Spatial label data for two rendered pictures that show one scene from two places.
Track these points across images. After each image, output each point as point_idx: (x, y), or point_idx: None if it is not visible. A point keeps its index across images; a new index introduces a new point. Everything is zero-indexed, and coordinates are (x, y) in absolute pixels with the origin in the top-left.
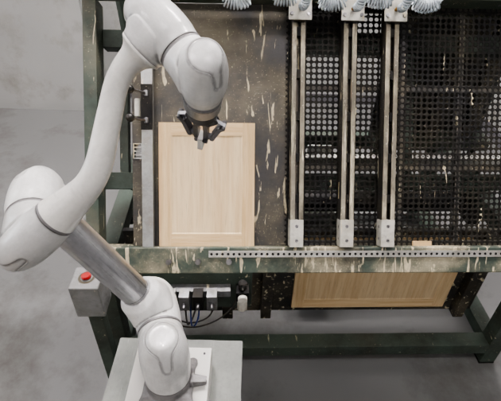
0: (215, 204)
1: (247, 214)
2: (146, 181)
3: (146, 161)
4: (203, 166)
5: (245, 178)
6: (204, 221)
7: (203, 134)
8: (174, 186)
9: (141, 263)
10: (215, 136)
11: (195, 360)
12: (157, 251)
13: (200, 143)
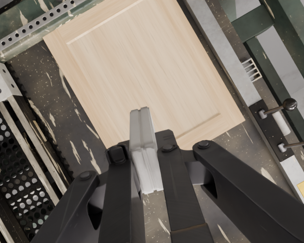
0: (118, 60)
1: (73, 71)
2: (218, 38)
3: (233, 63)
4: (160, 98)
5: (101, 113)
6: (119, 32)
7: (130, 194)
8: (181, 53)
9: None
10: (47, 225)
11: None
12: None
13: (141, 129)
